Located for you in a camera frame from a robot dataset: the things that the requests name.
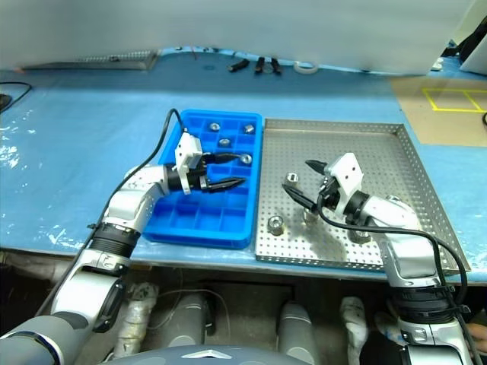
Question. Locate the grey robot torso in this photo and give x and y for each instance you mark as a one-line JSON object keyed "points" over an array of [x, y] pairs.
{"points": [[205, 355]]}

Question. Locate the grey rounded cylinder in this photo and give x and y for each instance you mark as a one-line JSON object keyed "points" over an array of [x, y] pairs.
{"points": [[296, 331], [186, 323]]}

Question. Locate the black clip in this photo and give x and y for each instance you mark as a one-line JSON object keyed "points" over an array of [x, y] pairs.
{"points": [[274, 65], [260, 64], [237, 65]]}

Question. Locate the brown cardboard sheet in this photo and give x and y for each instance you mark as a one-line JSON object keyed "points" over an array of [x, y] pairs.
{"points": [[411, 121]]}

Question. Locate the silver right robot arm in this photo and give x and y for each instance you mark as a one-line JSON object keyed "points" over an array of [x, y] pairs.
{"points": [[388, 213]]}

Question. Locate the white tape roll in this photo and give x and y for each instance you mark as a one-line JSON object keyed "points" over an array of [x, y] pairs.
{"points": [[300, 69]]}

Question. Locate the long perforated metal tray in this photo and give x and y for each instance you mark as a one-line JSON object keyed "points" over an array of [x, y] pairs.
{"points": [[95, 62]]}

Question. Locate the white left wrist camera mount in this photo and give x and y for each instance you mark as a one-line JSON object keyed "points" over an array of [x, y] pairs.
{"points": [[187, 152]]}

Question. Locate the white blue-stained wrapping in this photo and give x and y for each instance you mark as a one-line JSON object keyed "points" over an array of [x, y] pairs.
{"points": [[388, 329]]}

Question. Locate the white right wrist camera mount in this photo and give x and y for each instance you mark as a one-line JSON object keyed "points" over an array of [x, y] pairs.
{"points": [[348, 171]]}

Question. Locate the white wrapped table leg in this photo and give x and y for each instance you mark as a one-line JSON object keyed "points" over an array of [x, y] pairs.
{"points": [[133, 323], [354, 323]]}

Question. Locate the white panel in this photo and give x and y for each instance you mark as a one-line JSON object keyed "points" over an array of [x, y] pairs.
{"points": [[475, 61]]}

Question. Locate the metal nut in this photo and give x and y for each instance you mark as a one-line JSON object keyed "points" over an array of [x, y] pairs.
{"points": [[292, 178], [359, 237], [225, 142]]}

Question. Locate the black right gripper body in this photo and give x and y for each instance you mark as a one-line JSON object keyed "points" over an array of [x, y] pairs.
{"points": [[329, 195]]}

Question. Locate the metal nut in blue tray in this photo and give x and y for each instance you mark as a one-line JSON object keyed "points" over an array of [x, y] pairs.
{"points": [[225, 142]]}

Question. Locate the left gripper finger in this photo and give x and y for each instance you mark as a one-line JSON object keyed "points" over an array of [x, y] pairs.
{"points": [[225, 157], [227, 184]]}

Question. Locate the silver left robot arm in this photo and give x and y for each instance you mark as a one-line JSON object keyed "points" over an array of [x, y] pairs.
{"points": [[125, 201]]}

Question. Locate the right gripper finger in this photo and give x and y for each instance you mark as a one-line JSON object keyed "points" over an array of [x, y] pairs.
{"points": [[300, 197], [317, 166]]}

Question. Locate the blue compartment tray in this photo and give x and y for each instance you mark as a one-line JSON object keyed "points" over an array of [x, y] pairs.
{"points": [[228, 228]]}

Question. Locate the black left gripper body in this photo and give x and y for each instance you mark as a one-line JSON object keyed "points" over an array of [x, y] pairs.
{"points": [[199, 179]]}

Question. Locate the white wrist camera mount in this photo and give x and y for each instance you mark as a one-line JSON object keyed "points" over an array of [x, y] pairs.
{"points": [[187, 152], [348, 171]]}

